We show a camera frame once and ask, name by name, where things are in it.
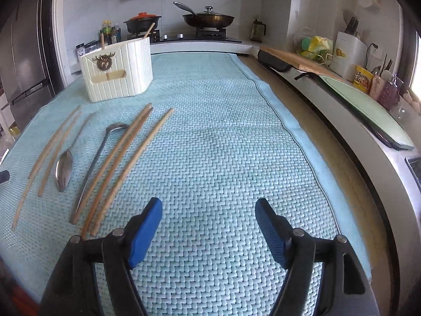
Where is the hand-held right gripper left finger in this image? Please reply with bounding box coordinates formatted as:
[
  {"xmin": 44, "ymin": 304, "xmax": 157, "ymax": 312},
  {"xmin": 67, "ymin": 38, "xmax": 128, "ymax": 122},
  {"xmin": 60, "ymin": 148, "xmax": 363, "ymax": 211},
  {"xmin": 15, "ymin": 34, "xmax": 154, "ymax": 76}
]
[{"xmin": 39, "ymin": 197, "xmax": 163, "ymax": 316}]

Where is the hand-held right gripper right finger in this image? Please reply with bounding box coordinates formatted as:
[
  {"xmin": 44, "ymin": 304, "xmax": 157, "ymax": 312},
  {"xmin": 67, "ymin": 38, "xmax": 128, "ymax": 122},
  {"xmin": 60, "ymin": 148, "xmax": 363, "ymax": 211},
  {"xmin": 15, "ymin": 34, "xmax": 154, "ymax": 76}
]
[{"xmin": 255, "ymin": 198, "xmax": 377, "ymax": 316}]

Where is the cream ribbed utensil holder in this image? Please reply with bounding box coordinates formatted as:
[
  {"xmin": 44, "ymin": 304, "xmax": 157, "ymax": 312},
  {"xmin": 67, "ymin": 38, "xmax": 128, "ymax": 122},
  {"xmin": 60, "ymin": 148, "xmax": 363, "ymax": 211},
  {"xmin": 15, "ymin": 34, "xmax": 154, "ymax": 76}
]
[{"xmin": 80, "ymin": 37, "xmax": 154, "ymax": 102}]

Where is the metal spoon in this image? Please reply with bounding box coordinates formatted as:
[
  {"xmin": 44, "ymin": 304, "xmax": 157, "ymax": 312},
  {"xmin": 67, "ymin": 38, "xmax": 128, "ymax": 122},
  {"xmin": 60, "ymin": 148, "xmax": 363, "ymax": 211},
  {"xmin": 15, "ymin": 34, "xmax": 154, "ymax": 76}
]
[{"xmin": 55, "ymin": 112, "xmax": 97, "ymax": 193}]

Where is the slim metal ladle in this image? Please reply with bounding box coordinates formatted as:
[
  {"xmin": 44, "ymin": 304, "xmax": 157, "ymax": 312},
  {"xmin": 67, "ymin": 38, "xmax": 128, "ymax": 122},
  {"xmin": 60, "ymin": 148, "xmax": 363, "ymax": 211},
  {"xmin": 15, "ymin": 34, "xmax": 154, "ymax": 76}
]
[{"xmin": 74, "ymin": 123, "xmax": 129, "ymax": 216}]

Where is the teal woven mat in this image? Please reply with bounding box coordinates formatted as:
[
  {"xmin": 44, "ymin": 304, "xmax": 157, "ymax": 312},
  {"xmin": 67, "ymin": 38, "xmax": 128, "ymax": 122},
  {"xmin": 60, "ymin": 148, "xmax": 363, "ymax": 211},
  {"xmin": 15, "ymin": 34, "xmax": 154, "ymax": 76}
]
[{"xmin": 0, "ymin": 52, "xmax": 372, "ymax": 316}]

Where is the grey refrigerator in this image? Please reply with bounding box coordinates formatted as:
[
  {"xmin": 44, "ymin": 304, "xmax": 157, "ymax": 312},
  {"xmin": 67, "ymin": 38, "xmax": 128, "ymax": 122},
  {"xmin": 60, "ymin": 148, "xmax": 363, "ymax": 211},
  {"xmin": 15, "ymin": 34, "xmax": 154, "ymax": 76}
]
[{"xmin": 0, "ymin": 0, "xmax": 64, "ymax": 129}]

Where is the rack of spice jars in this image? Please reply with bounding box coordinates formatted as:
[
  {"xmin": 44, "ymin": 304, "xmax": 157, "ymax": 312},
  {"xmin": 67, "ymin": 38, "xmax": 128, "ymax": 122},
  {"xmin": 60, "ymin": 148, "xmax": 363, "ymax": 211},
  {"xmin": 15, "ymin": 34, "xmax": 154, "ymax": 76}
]
[{"xmin": 76, "ymin": 39, "xmax": 101, "ymax": 56}]

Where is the green cutting board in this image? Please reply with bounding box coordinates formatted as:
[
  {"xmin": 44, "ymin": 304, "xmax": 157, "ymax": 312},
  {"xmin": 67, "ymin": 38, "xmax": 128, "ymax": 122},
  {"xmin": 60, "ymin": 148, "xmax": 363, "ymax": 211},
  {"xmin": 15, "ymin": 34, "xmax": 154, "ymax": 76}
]
[{"xmin": 320, "ymin": 76, "xmax": 415, "ymax": 150}]

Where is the kitchen sink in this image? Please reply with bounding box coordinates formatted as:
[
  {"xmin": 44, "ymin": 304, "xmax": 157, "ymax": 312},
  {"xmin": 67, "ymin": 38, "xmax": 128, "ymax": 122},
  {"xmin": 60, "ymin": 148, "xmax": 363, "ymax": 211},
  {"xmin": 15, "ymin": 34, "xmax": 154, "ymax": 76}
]
[{"xmin": 404, "ymin": 156, "xmax": 421, "ymax": 185}]

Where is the black flat pan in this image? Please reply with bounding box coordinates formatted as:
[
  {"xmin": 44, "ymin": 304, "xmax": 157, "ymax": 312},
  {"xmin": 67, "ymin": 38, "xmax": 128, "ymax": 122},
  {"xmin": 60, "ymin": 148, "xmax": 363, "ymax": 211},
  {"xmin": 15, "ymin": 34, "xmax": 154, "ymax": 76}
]
[{"xmin": 257, "ymin": 50, "xmax": 293, "ymax": 73}]

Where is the wooden cutting board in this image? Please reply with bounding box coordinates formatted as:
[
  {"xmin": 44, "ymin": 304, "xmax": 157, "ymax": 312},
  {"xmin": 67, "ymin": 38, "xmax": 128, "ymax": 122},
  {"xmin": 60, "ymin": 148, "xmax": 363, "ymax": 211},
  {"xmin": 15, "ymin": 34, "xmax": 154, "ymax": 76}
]
[{"xmin": 258, "ymin": 47, "xmax": 343, "ymax": 81}]

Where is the pink utensil cup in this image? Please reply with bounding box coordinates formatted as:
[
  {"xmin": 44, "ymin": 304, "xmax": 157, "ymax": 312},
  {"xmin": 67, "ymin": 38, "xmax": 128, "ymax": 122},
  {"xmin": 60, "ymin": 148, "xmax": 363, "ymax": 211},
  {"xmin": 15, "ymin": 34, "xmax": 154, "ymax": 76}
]
[{"xmin": 370, "ymin": 74, "xmax": 390, "ymax": 101}]

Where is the purple glass bottle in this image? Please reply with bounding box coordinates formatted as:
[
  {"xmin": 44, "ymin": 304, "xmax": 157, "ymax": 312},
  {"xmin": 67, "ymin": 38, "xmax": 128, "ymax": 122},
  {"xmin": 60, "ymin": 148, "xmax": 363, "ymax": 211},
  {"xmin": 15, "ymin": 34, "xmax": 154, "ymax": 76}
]
[{"xmin": 378, "ymin": 74, "xmax": 403, "ymax": 111}]

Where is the yellow plastic bag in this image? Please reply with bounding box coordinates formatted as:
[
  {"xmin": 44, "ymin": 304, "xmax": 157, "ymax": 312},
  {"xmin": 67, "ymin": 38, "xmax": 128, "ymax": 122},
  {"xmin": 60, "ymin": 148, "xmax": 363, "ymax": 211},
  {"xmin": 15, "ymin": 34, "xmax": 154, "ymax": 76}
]
[{"xmin": 296, "ymin": 34, "xmax": 334, "ymax": 61}]

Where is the white knife holder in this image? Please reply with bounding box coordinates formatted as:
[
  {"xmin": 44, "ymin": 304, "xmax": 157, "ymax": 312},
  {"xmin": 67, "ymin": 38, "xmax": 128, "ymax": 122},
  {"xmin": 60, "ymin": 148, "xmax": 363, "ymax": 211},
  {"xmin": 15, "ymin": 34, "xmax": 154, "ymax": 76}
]
[{"xmin": 333, "ymin": 31, "xmax": 368, "ymax": 73}]

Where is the black gas stove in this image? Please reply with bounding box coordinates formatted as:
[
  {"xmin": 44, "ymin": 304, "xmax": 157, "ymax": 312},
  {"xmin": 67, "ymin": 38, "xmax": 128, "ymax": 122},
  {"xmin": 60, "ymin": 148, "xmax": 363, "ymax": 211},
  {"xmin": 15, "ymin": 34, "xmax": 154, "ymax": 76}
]
[{"xmin": 127, "ymin": 28, "xmax": 242, "ymax": 44}]

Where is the black clay pot red lid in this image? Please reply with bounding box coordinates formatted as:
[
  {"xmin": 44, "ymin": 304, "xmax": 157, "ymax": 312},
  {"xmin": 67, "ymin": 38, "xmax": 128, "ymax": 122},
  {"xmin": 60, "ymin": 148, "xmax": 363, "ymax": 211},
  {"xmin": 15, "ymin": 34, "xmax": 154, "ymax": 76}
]
[{"xmin": 123, "ymin": 12, "xmax": 162, "ymax": 34}]

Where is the window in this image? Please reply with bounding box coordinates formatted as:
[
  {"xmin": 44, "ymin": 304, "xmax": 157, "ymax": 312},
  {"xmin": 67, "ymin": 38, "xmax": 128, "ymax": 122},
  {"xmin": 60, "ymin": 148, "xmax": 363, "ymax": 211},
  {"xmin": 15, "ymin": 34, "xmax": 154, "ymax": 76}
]
[{"xmin": 406, "ymin": 29, "xmax": 421, "ymax": 102}]

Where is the dark wok with glass lid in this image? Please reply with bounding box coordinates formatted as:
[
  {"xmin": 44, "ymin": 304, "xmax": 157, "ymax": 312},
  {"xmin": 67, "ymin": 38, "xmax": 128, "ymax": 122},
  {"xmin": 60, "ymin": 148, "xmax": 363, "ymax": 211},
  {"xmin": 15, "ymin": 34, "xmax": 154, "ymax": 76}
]
[{"xmin": 173, "ymin": 1, "xmax": 235, "ymax": 28}]

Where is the white wall socket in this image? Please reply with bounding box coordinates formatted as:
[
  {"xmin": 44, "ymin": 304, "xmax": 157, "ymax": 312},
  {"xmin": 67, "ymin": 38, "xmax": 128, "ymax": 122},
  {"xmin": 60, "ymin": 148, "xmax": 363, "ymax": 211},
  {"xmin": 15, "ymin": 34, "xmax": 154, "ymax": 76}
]
[{"xmin": 367, "ymin": 43, "xmax": 384, "ymax": 60}]

